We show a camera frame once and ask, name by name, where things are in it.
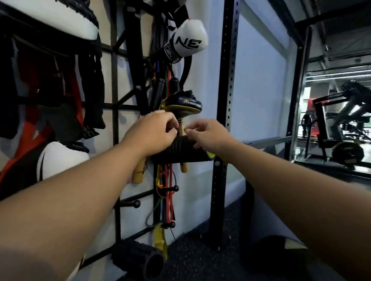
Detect person's right hand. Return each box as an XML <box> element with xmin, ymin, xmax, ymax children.
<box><xmin>184</xmin><ymin>116</ymin><xmax>238</xmax><ymax>160</ymax></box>

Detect printed white boxing glove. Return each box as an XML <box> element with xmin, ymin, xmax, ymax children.
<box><xmin>161</xmin><ymin>17</ymin><xmax>211</xmax><ymax>65</ymax></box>

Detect orange strap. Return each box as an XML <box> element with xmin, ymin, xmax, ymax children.
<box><xmin>0</xmin><ymin>119</ymin><xmax>61</xmax><ymax>206</ymax></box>

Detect flat cardboard piece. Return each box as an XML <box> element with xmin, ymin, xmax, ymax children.
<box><xmin>284</xmin><ymin>236</ymin><xmax>308</xmax><ymax>251</ymax></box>

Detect long gold stick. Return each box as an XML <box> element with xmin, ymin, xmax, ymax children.
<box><xmin>129</xmin><ymin>156</ymin><xmax>151</xmax><ymax>185</ymax></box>

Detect person's right forearm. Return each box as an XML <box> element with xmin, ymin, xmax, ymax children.
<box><xmin>220</xmin><ymin>132</ymin><xmax>371</xmax><ymax>281</ymax></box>

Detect black and yellow pad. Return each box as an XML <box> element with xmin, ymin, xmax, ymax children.
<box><xmin>158</xmin><ymin>89</ymin><xmax>204</xmax><ymax>121</ymax></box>

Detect grey folded floor mat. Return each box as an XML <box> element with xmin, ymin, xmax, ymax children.
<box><xmin>238</xmin><ymin>178</ymin><xmax>312</xmax><ymax>281</ymax></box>

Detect short gold stick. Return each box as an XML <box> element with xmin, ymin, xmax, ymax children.
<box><xmin>176</xmin><ymin>118</ymin><xmax>190</xmax><ymax>174</ymax></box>

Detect black exercise machine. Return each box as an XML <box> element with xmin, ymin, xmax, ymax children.
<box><xmin>295</xmin><ymin>78</ymin><xmax>371</xmax><ymax>173</ymax></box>

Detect large white boxing glove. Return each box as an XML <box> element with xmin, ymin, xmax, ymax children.
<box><xmin>34</xmin><ymin>139</ymin><xmax>92</xmax><ymax>183</ymax></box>

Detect person's left forearm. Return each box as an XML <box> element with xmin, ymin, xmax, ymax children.
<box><xmin>0</xmin><ymin>141</ymin><xmax>155</xmax><ymax>281</ymax></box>

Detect white pad black mesh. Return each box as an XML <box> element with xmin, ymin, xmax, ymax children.
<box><xmin>0</xmin><ymin>0</ymin><xmax>100</xmax><ymax>48</ymax></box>

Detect person's left hand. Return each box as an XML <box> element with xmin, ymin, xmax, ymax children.
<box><xmin>119</xmin><ymin>109</ymin><xmax>182</xmax><ymax>160</ymax></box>

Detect black foam roller green core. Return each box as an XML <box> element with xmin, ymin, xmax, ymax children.
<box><xmin>149</xmin><ymin>134</ymin><xmax>216</xmax><ymax>167</ymax></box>

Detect black hanging straps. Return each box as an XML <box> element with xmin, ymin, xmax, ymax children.
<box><xmin>0</xmin><ymin>11</ymin><xmax>109</xmax><ymax>147</ymax></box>

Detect yellow resistance band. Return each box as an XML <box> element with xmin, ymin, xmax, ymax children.
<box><xmin>152</xmin><ymin>222</ymin><xmax>169</xmax><ymax>262</ymax></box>

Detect small black foam roller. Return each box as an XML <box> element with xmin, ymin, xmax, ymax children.
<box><xmin>110</xmin><ymin>237</ymin><xmax>168</xmax><ymax>281</ymax></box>

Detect red resistance bands bundle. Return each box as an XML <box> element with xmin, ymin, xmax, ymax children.
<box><xmin>147</xmin><ymin>60</ymin><xmax>183</xmax><ymax>230</ymax></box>

